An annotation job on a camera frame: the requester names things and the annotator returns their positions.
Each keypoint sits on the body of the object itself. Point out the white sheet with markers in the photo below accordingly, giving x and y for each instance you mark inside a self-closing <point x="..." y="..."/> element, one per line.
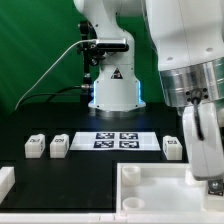
<point x="130" y="141"/>

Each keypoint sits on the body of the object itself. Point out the white obstacle fence rail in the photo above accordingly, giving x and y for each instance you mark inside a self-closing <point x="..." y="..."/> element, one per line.
<point x="113" y="218"/>

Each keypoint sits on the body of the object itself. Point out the white square table top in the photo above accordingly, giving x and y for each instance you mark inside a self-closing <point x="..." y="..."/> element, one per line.
<point x="162" y="187"/>

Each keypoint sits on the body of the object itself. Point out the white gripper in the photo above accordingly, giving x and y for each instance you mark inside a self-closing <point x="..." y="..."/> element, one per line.
<point x="206" y="156"/>

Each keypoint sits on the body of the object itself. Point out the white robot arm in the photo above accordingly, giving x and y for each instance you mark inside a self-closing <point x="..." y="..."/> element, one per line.
<point x="189" y="42"/>

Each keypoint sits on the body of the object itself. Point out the silver black mounted camera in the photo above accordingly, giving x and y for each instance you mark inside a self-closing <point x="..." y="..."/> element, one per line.
<point x="112" y="45"/>

